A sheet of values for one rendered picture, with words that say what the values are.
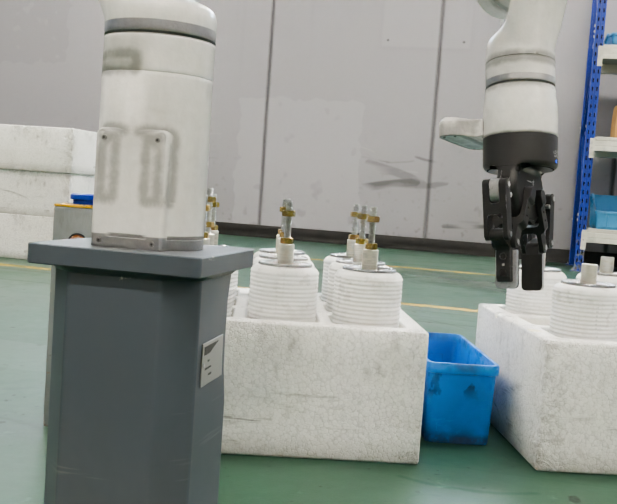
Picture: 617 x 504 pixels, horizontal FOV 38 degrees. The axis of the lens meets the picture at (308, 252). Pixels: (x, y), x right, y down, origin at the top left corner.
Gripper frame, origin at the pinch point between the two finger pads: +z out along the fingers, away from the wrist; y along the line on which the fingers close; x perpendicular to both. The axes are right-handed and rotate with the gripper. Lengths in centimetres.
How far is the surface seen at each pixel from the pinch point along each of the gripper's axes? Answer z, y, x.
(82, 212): -9, -3, 62
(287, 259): -3.4, 13.5, 38.9
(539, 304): 2, 56, 18
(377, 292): 1.0, 18.5, 27.4
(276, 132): -126, 419, 346
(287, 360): 10.3, 9.8, 35.9
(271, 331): 6.5, 8.0, 37.3
